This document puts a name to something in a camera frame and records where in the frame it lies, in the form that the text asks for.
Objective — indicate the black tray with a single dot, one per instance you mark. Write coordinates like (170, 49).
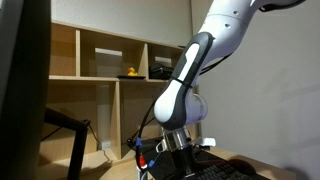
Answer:
(131, 77)

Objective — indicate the wooden shelf unit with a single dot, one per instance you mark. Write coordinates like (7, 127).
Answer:
(83, 83)

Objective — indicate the black desk mat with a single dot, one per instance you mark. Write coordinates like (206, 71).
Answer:
(161, 166)

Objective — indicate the black bag on shelf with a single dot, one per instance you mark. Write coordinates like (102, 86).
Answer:
(159, 71)

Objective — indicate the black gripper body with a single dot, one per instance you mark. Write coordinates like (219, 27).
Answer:
(184, 161)

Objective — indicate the grey mechanical keyboard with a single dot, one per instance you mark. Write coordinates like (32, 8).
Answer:
(227, 170)

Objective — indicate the black metal stand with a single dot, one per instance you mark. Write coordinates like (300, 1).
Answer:
(64, 137)

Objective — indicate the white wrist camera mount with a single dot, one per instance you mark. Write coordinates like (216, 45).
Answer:
(205, 141)

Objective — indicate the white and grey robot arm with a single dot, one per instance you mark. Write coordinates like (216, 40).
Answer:
(220, 35)

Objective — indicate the yellow rubber duck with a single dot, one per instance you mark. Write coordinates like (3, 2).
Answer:
(132, 72)

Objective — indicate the black monitor edge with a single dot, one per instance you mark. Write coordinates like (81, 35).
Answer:
(25, 39)

